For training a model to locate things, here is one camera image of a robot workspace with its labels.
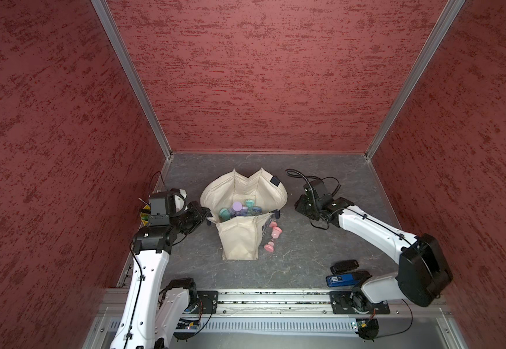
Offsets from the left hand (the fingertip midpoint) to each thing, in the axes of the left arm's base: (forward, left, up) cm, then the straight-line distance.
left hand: (209, 214), depth 73 cm
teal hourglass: (+16, -13, -19) cm, 27 cm away
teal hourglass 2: (+9, -2, -15) cm, 18 cm away
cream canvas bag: (-4, -10, -10) cm, 15 cm away
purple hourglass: (+11, -8, -13) cm, 19 cm away
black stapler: (-12, -49, -18) cm, 54 cm away
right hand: (+9, -32, -11) cm, 35 cm away
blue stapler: (-16, -46, -17) cm, 52 cm away
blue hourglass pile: (+13, -16, -17) cm, 27 cm away
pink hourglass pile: (+2, -24, -20) cm, 31 cm away
